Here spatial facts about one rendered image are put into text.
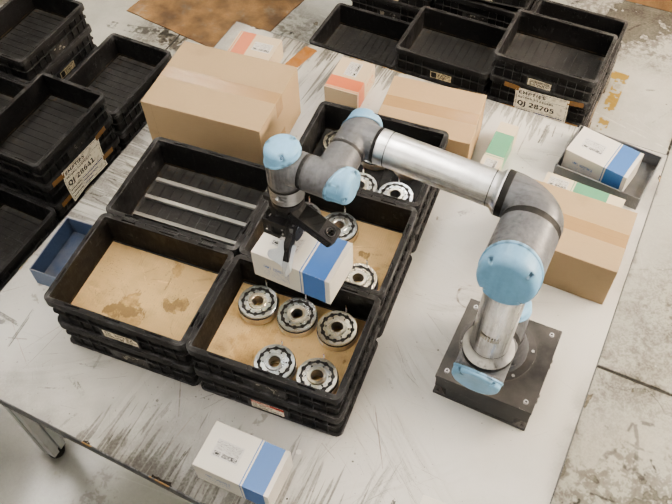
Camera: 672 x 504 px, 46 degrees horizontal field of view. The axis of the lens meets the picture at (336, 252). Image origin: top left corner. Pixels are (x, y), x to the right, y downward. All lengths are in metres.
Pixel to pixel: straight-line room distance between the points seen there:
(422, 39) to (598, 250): 1.57
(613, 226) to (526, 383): 0.53
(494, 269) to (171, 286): 1.00
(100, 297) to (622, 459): 1.78
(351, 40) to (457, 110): 1.25
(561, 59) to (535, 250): 1.93
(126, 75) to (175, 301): 1.53
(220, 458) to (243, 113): 1.04
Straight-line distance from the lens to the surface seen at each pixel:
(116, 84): 3.42
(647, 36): 4.32
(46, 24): 3.63
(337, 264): 1.75
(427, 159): 1.55
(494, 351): 1.71
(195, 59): 2.63
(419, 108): 2.48
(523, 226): 1.45
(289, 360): 1.95
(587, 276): 2.22
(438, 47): 3.45
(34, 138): 3.14
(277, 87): 2.49
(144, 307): 2.12
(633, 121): 3.85
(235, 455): 1.93
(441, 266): 2.29
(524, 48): 3.32
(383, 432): 2.03
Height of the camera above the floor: 2.57
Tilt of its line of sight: 54 degrees down
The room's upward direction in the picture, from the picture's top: 2 degrees counter-clockwise
